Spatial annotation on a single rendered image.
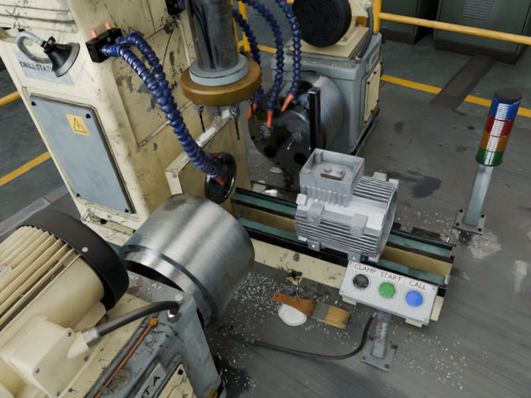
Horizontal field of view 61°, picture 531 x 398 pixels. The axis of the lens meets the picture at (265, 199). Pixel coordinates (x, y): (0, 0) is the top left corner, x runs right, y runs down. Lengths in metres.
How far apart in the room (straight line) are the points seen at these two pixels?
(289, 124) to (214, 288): 0.58
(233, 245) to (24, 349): 0.45
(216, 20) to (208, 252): 0.45
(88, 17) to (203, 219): 0.45
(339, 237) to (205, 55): 0.49
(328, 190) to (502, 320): 0.53
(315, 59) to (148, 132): 0.59
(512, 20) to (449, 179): 2.67
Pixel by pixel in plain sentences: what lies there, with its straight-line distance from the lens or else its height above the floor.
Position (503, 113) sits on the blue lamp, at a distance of 1.19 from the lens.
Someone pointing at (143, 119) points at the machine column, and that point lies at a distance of 1.14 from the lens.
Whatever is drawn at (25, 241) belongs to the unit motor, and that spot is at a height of 1.36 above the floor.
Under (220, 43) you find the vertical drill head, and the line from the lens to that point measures 0.96.
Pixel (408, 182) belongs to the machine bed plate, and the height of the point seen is 0.80.
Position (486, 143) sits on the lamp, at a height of 1.09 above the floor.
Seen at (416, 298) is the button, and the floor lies 1.07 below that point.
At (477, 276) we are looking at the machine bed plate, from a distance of 1.30.
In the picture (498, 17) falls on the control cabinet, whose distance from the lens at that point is 4.14.
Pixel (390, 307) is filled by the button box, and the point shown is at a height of 1.05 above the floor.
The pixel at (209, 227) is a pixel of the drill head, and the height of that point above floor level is 1.15.
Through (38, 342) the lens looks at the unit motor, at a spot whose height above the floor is 1.31.
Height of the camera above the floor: 1.77
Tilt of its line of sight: 42 degrees down
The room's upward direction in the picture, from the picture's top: 7 degrees counter-clockwise
